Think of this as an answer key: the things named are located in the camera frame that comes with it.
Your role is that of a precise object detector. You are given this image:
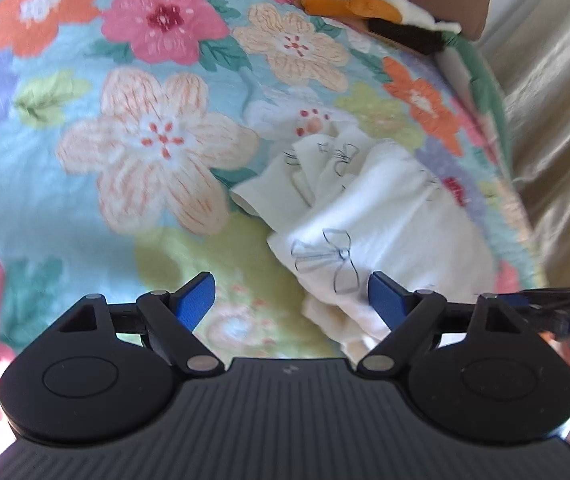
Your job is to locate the floral quilted bedspread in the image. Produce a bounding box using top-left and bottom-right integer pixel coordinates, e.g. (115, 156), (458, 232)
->
(0, 0), (546, 430)

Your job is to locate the beige satin curtain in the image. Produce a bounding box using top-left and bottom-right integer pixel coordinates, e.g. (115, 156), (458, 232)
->
(478, 0), (570, 286)

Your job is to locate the white bow-print garment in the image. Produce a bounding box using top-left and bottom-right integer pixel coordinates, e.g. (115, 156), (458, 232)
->
(232, 122), (496, 362)

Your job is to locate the orange black white plush toy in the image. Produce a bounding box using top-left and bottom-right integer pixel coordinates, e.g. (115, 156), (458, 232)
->
(284, 0), (462, 55)

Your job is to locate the green crocodile plush toy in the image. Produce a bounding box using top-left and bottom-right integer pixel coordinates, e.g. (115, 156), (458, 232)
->
(434, 32), (513, 180)

